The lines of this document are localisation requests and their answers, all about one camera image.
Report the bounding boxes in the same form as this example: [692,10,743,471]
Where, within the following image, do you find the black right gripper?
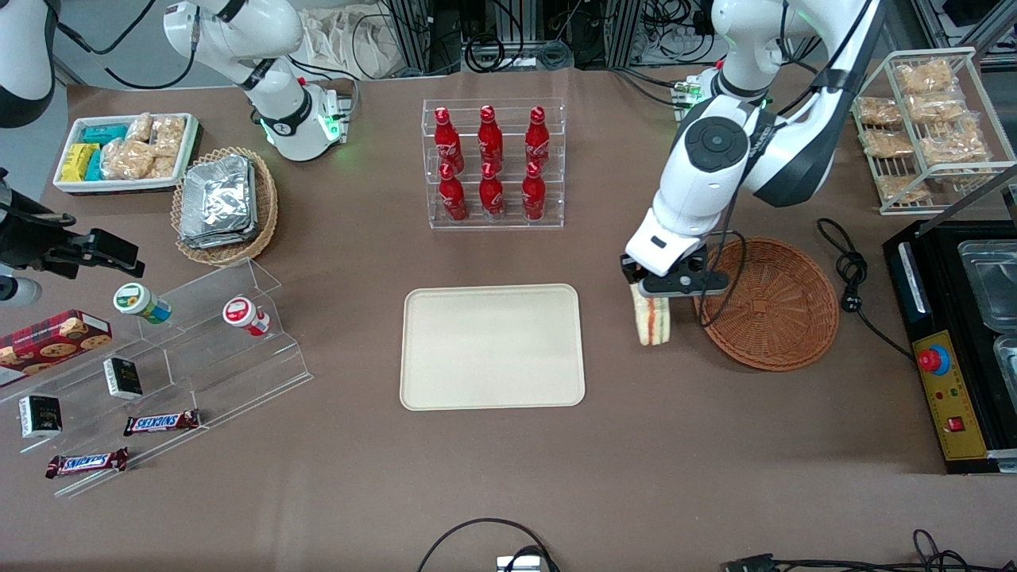
[0,168,146,279]

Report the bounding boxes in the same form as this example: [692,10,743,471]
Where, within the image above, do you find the triangular sandwich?
[630,284,673,347]

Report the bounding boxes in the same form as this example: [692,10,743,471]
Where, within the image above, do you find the round brown wicker basket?
[694,237,841,373]

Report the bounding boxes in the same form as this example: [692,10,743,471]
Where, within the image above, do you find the cream plastic serving tray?
[400,284,586,412]

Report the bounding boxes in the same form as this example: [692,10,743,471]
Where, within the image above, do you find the oval light wicker basket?
[171,146,279,267]

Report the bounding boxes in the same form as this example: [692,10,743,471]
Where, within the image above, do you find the green lid yogurt cup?
[113,282,172,325]

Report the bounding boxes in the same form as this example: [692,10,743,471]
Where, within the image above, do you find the white rectangular snack bin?
[52,113,200,195]

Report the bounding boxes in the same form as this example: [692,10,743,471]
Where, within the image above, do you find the red cookie box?
[0,309,113,388]

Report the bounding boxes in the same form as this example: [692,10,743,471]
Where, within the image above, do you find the yellow snack pack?
[61,143,100,183]

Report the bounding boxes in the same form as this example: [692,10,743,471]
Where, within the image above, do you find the red cola bottle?
[434,106,465,172]
[479,161,506,220]
[520,161,547,222]
[439,163,469,222]
[525,106,551,168]
[478,104,505,169]

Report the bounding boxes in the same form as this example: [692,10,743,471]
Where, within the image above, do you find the small black box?
[18,394,63,439]
[103,357,144,400]

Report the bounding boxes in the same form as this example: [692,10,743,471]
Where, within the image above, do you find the stack of foil containers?
[179,154,260,249]

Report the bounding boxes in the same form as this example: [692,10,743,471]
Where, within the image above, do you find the clear acrylic bottle rack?
[421,98,567,231]

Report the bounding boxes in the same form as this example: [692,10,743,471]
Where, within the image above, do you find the red lid yogurt cup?
[222,296,272,338]

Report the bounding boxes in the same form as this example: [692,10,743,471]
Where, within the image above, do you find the clear acrylic step shelf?
[0,258,315,499]

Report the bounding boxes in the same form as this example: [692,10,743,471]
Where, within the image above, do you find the brown table cover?
[0,68,1017,572]

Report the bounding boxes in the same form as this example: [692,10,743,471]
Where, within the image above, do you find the snickers chocolate bar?
[45,447,130,479]
[123,409,201,437]

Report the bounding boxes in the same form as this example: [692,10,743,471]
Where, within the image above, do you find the bagged brown snack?
[920,119,991,167]
[894,58,954,95]
[874,174,927,203]
[908,92,967,125]
[862,128,915,159]
[857,97,903,127]

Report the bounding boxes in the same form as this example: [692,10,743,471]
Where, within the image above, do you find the black machine with yellow panel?
[882,216,1017,475]

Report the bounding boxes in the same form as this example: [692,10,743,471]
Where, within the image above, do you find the white plastic bag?
[298,8,406,80]

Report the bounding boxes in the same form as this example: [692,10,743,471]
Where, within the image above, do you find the large steel pan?
[957,240,1017,333]

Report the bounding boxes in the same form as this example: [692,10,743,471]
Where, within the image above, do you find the small steel pan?
[993,335,1017,414]

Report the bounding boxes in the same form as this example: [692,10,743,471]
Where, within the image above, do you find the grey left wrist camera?
[640,269,732,300]

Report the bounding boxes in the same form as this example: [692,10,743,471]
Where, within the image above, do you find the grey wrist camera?
[0,275,43,309]
[640,269,732,300]

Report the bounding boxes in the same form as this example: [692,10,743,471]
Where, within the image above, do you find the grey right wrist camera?
[0,275,43,309]

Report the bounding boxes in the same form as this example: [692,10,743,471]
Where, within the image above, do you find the black power cable with plug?
[817,218,915,360]

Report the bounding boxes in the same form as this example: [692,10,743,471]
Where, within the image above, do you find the black looped cable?
[417,518,561,572]

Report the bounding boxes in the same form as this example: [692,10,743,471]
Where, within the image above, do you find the black cable with connector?
[721,529,1017,572]

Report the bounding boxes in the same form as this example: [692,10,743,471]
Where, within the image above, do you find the white wire rack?
[846,47,1017,217]

